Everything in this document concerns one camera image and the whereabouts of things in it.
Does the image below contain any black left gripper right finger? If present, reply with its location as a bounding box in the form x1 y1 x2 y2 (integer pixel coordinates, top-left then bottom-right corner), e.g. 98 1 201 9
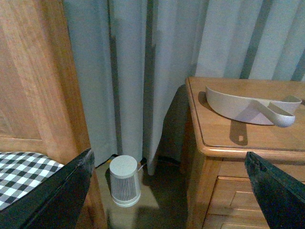
244 152 305 229

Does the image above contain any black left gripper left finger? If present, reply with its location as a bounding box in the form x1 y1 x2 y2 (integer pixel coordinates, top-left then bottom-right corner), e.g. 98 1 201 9
0 148 94 229

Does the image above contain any white ribbed trash bin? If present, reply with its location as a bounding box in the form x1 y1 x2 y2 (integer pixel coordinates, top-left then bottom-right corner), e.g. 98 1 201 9
110 155 141 208

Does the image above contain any black white checkered bedsheet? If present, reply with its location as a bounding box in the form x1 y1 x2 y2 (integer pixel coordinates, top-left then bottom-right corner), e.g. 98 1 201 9
0 152 63 210

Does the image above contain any wooden nightstand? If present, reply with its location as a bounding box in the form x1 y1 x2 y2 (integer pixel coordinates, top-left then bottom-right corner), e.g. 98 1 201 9
181 77 305 229

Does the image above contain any wooden bed headboard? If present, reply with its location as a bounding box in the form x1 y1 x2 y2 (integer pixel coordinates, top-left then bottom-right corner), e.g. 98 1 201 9
0 0 108 229

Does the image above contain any grey-blue curtain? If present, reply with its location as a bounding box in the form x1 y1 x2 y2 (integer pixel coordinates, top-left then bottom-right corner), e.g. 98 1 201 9
63 0 305 174

